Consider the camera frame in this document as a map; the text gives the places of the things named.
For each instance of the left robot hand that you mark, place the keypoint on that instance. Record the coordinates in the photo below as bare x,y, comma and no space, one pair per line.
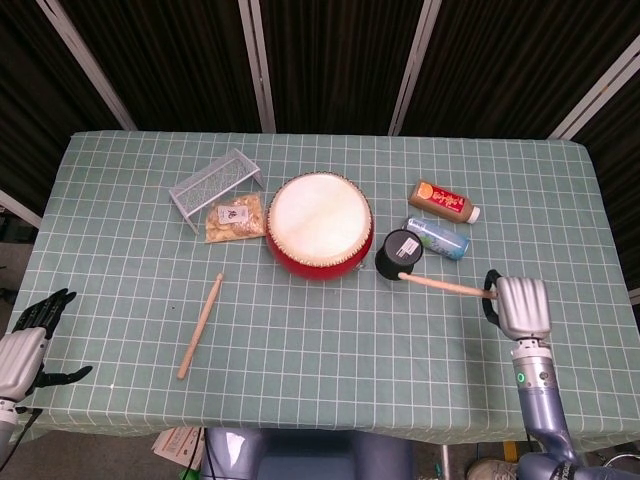
17,360

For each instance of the white printed paper box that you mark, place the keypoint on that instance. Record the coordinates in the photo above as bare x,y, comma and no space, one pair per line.
177,447

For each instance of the red drum white skin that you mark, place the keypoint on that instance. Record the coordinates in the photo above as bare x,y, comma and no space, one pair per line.
317,220

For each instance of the white metal table leg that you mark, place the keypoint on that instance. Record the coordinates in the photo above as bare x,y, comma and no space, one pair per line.
444,462

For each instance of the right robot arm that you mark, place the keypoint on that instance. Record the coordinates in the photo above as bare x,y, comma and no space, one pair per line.
540,400

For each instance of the wooden drumstick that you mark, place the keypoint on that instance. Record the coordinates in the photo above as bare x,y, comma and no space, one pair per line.
440,284
201,325

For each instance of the green checked tablecloth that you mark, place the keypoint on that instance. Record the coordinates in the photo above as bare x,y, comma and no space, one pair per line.
320,325

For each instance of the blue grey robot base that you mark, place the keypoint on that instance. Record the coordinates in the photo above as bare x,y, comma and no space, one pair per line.
305,457

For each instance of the grey sneaker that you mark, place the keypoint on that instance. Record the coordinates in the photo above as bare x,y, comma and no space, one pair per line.
492,471

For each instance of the grey metal mesh shelf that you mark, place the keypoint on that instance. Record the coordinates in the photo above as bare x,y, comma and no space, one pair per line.
212,182

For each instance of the white partition frame post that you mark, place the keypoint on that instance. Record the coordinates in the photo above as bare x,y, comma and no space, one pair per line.
17,207
257,65
595,90
415,65
87,65

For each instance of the light blue drink can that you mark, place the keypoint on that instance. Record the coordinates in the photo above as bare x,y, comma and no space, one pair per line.
447,242

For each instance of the brown bottle red label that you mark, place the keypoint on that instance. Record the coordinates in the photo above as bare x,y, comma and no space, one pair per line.
440,200

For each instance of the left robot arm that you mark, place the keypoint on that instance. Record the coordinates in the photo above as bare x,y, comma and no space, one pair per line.
5,422

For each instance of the clear bag of snacks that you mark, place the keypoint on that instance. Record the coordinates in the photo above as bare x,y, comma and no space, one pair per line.
235,220

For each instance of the black mesh pen holder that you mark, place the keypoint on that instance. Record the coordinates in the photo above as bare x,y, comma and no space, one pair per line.
397,252

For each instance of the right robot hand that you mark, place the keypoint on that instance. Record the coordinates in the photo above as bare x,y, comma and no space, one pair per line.
525,310

